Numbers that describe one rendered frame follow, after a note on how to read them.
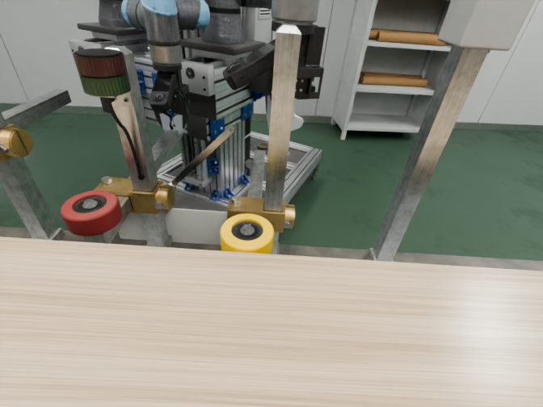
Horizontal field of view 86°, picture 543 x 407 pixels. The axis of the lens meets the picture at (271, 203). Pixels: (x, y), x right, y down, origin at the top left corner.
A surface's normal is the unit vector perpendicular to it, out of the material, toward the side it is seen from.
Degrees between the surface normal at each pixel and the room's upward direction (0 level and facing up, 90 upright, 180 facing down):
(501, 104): 90
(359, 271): 0
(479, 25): 90
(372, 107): 90
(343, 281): 0
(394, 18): 90
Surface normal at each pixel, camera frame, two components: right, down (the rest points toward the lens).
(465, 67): -0.02, 0.59
